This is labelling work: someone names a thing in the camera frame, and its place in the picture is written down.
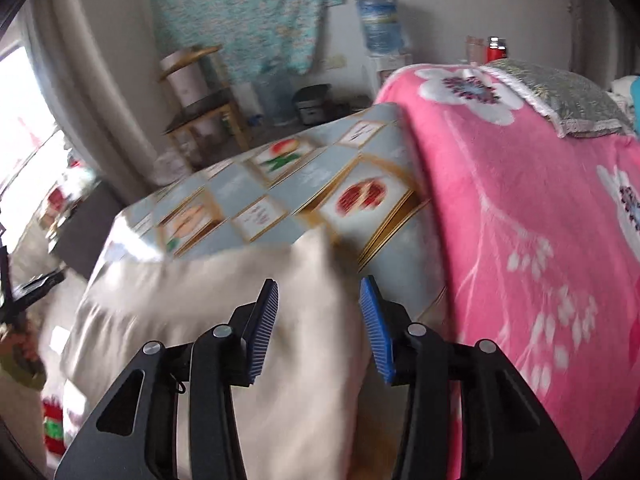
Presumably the cream zip jacket black trim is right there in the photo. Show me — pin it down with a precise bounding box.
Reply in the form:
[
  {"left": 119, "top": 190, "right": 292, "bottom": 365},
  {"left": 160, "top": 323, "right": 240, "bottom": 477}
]
[{"left": 60, "top": 229, "right": 367, "bottom": 479}]

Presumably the person's left hand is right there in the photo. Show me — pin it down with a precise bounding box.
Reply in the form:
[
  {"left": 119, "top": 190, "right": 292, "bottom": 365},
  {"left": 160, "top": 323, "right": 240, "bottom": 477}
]
[{"left": 1, "top": 322, "right": 39, "bottom": 376}]

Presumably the dark grey cabinet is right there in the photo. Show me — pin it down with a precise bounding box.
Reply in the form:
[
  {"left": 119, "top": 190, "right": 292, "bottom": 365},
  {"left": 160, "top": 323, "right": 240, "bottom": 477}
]
[{"left": 50, "top": 181, "right": 125, "bottom": 280}]

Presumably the pink floral blanket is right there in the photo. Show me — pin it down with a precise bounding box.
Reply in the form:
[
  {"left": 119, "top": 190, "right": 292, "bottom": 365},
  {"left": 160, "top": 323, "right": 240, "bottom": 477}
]
[{"left": 378, "top": 64, "right": 639, "bottom": 476}]

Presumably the patterned blue table cover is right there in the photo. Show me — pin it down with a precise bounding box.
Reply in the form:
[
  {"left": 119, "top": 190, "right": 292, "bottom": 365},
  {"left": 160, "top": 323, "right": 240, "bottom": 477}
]
[{"left": 60, "top": 102, "right": 452, "bottom": 480}]

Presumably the white plastic bag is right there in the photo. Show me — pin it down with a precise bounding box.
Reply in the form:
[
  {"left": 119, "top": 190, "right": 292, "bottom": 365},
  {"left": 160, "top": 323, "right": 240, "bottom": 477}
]
[{"left": 151, "top": 148, "right": 192, "bottom": 186}]

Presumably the black rice cooker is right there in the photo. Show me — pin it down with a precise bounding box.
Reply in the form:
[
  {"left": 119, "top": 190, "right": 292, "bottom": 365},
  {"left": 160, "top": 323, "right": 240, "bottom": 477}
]
[{"left": 293, "top": 84, "right": 332, "bottom": 127}]

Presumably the pink cylinder bin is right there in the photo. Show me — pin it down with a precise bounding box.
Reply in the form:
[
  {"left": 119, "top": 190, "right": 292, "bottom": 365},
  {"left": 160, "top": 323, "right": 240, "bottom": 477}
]
[{"left": 160, "top": 49, "right": 209, "bottom": 107}]

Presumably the grey curtain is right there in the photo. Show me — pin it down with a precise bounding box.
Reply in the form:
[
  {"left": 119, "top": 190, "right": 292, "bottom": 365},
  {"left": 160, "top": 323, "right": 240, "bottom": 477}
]
[{"left": 20, "top": 0, "right": 172, "bottom": 203}]

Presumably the white water dispenser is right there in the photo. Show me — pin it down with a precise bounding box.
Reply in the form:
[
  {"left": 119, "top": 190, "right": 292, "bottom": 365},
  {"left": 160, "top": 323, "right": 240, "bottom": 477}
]
[{"left": 364, "top": 52, "right": 412, "bottom": 98}]

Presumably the grey silver cushion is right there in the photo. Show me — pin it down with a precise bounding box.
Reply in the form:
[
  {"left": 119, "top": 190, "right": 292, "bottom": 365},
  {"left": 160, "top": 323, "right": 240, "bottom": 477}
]
[{"left": 482, "top": 58, "right": 634, "bottom": 139}]

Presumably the blue water bottle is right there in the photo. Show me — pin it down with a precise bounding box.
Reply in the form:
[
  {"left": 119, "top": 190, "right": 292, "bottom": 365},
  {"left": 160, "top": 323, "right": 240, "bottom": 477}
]
[{"left": 356, "top": 0, "right": 404, "bottom": 55}]

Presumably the teal floral hanging cloth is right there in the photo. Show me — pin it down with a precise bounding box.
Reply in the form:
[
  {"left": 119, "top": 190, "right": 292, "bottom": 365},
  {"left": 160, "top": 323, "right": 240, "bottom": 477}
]
[{"left": 150, "top": 0, "right": 344, "bottom": 84}]

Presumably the blue striped pillow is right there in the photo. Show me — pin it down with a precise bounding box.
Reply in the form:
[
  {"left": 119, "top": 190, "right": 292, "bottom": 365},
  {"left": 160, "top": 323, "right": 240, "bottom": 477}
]
[{"left": 629, "top": 76, "right": 640, "bottom": 134}]

